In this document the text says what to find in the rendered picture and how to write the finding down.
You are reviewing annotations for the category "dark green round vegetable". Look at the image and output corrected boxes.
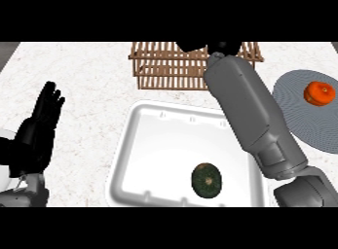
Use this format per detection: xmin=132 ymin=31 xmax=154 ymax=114
xmin=191 ymin=161 xmax=223 ymax=199

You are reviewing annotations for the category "round grey placemat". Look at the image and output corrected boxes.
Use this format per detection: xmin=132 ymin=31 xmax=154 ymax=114
xmin=271 ymin=69 xmax=338 ymax=155

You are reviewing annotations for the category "wooden tiered shelf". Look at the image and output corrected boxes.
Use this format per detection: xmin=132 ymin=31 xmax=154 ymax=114
xmin=128 ymin=41 xmax=265 ymax=90

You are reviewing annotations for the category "white tray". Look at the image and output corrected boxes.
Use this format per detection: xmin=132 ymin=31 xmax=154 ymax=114
xmin=107 ymin=99 xmax=268 ymax=208

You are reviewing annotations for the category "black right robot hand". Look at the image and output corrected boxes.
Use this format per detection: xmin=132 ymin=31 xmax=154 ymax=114
xmin=176 ymin=41 xmax=244 ymax=56

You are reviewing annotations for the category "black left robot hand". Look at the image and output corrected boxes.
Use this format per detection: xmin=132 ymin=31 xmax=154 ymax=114
xmin=0 ymin=81 xmax=67 ymax=179

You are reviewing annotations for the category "orange fruit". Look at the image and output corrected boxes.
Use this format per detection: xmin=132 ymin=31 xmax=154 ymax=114
xmin=303 ymin=81 xmax=337 ymax=107

